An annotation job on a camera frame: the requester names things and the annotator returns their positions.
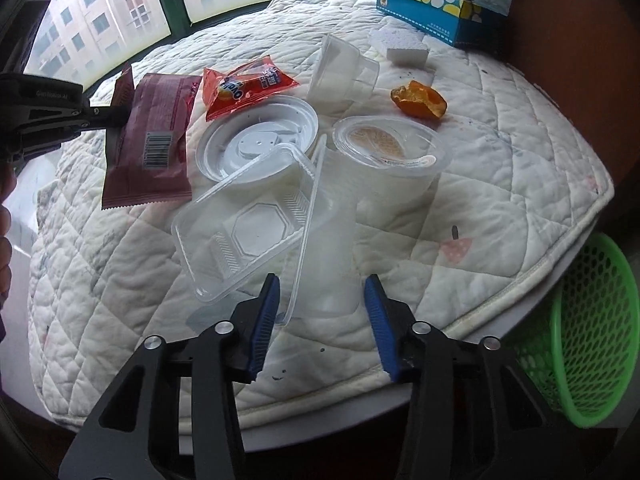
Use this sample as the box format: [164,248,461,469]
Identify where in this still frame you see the blue spotted tissue box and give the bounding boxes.
[375,0,506,50]

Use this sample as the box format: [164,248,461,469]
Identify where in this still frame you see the round white plastic lid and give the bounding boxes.
[195,95,319,183]

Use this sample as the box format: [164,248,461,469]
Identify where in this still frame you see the brown wooden panel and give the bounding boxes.
[505,0,640,196]

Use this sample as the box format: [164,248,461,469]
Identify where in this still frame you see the white foam block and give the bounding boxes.
[368,27,431,66]

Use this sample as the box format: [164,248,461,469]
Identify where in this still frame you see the white quilted mat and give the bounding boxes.
[27,0,616,436]

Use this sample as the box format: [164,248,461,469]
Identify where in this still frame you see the clear rectangular plastic container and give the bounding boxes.
[171,134,329,328]

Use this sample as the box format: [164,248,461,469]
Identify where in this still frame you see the lidded clear pudding cup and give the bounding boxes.
[332,115,452,222]

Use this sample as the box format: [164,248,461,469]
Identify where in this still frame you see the green plastic mesh basket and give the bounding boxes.
[510,232,640,428]

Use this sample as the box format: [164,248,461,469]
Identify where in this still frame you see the frosted square-rim plastic cup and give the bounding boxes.
[306,33,381,116]

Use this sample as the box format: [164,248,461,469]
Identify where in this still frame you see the beige apartment building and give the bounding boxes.
[25,0,371,78]

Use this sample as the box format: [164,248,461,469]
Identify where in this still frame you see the tall clear plastic cup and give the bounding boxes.
[295,150,364,319]

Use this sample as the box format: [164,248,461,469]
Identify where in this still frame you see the person's left hand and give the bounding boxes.
[0,167,17,311]

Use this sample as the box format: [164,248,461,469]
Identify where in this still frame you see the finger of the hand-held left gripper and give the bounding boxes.
[81,104,132,132]

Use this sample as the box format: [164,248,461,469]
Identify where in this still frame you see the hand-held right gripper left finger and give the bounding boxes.
[57,274,282,480]

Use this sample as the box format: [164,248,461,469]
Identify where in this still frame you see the orange-red snack packet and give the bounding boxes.
[201,56,301,122]

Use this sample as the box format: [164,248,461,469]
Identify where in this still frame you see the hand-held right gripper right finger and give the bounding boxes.
[364,274,583,480]

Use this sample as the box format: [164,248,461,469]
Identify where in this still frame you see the orange peel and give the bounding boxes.
[390,80,447,121]

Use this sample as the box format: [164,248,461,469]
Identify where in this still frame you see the maroon snack wrapper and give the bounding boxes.
[101,66,203,211]

